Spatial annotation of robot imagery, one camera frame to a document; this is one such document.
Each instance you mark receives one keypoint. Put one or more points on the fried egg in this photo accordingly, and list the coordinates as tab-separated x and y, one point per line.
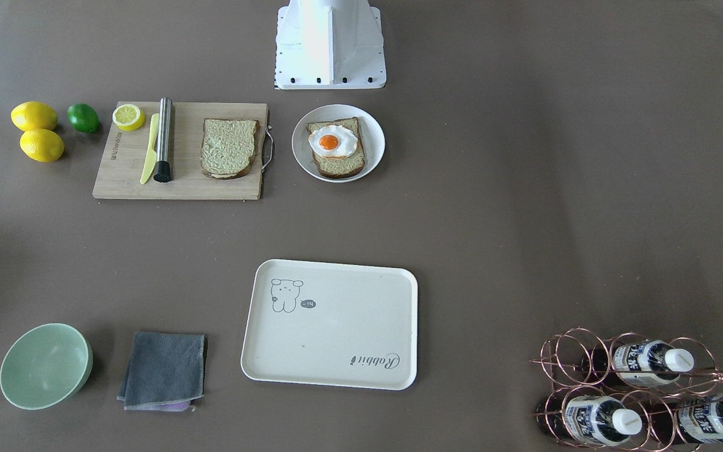
333	141

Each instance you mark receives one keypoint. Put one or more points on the bread slice with spread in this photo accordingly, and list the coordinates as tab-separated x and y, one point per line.
228	147

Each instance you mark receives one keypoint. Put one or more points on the cream rabbit tray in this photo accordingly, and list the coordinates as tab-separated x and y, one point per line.
332	324

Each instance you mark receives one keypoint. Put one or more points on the white round plate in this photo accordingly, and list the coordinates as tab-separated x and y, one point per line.
372	139

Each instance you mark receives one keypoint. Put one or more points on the yellow plastic knife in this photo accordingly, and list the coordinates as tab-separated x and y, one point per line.
150	158

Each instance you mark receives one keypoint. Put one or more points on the grey folded cloth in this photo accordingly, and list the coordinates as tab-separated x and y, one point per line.
166	372

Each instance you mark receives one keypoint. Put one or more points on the wooden cutting board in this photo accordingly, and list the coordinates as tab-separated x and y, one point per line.
123	158

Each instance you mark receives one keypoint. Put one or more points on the lemon half slice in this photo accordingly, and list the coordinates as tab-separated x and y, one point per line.
128	117

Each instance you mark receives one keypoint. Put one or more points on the green lime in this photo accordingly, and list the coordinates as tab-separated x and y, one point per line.
83	118

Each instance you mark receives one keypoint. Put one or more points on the tea bottle bottom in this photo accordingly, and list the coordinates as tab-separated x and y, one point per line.
689	422
598	421

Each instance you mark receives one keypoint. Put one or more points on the tea bottle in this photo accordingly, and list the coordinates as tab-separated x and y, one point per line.
689	422
598	421
646	364

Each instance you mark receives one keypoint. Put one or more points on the tea bottle top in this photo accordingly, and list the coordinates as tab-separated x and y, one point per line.
646	364

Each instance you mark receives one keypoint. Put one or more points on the yellow lemon lower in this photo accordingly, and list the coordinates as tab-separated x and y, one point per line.
42	145

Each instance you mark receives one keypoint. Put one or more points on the yellow lemon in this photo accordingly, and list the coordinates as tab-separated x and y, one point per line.
32	115
42	145

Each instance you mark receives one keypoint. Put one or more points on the green bowl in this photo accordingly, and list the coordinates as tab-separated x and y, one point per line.
46	365

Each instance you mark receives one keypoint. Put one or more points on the yellow lemon upper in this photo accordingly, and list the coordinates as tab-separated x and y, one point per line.
32	115

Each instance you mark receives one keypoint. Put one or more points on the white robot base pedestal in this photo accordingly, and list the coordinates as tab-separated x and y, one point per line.
336	45

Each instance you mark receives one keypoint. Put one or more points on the copper wire bottle rack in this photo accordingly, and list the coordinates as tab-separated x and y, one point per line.
630	392

